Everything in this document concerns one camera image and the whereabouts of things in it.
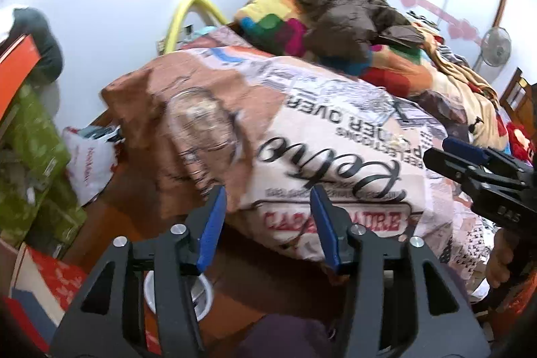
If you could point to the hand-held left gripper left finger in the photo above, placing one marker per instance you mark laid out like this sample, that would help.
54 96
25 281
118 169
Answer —
209 232

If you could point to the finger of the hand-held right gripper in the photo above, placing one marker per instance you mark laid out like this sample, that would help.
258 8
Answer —
444 161
461 148

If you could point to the white plastic bag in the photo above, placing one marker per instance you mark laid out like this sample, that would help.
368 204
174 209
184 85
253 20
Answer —
88 169

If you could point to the person's leg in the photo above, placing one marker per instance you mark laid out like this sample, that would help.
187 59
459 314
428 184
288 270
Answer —
285 337

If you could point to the person's right hand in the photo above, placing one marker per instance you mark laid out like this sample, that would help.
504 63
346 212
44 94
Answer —
498 261

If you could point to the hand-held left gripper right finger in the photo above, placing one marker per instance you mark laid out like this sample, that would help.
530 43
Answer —
325 232

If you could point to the red paper bag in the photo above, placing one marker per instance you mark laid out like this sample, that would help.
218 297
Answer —
54 282

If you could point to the red plush toy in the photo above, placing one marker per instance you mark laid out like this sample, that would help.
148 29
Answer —
520 140

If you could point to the standing fan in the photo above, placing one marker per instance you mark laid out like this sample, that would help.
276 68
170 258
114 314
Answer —
497 45

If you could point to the wooden headboard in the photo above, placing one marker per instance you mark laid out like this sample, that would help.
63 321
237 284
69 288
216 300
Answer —
522 98

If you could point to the orange box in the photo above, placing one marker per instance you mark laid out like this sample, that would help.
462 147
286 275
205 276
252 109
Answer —
19 68

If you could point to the green leaf-patterned bag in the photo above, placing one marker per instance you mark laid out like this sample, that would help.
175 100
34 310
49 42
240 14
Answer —
33 156

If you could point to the dark grey bag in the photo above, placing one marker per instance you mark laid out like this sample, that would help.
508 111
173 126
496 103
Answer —
40 43

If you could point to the teal cloth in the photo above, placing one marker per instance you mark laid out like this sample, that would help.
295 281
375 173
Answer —
197 34

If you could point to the olive brown jacket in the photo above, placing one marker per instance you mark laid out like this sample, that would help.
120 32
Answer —
344 18

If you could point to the colourful checked blanket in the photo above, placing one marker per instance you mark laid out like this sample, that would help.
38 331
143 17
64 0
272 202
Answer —
272 26

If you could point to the yellow cartoon blanket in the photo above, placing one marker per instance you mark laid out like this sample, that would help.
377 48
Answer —
461 89

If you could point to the brown printed blanket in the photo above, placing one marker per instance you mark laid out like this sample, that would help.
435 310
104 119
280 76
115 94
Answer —
293 123

